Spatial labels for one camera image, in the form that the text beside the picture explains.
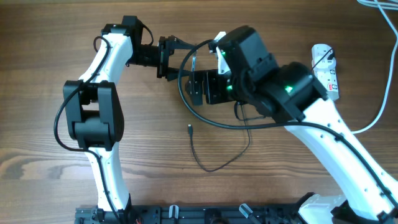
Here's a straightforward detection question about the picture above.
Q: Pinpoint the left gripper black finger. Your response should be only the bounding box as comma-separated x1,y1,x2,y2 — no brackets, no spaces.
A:
167,68,190,81
170,35,195,50

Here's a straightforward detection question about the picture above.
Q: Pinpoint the blue smartphone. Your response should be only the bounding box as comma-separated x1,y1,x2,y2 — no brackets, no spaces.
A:
191,50,197,72

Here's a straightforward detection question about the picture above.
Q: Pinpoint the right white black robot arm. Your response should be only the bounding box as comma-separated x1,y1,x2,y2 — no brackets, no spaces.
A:
180,26,397,223

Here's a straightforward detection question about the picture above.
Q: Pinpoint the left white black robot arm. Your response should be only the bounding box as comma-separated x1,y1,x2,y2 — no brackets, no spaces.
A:
53,16,193,223

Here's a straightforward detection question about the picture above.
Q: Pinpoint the white power strip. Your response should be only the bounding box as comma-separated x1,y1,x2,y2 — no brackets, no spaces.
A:
311,44,340,101

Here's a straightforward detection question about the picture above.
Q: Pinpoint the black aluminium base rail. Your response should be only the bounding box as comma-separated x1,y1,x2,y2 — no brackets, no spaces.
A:
75,203,304,224

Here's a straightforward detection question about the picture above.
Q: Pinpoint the white cables top right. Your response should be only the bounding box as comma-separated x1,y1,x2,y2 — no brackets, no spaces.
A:
356,0,398,11

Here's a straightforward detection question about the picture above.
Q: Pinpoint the white power strip cord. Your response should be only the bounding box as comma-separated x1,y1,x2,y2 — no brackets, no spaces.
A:
351,0,398,135

